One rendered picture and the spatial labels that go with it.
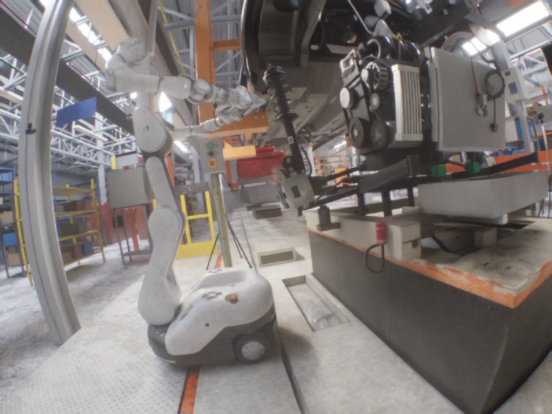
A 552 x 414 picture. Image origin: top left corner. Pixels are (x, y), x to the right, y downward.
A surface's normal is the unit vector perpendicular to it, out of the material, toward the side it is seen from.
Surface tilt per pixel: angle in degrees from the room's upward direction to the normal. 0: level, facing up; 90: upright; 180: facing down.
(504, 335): 90
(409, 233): 90
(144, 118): 89
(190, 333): 90
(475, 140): 106
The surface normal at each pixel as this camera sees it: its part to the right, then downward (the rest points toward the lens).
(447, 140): 0.18, 0.30
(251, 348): 0.20, 0.02
